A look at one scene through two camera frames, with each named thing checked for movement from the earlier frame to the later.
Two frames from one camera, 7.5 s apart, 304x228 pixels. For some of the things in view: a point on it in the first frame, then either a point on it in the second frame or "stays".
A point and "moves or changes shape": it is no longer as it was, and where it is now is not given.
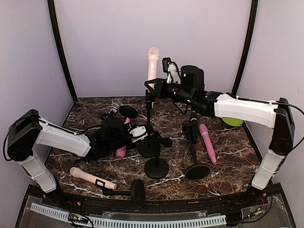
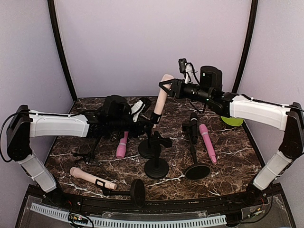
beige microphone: x=153 y=57 -> x=162 y=98
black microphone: x=194 y=120 stays
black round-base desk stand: x=156 y=168 stays
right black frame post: x=251 y=30 stays
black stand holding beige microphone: x=148 y=149 moves or changes shape
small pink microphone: x=121 y=152 stays
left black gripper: x=136 y=145 -> x=138 y=130
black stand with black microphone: x=196 y=171 stays
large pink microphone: x=204 y=132 stays
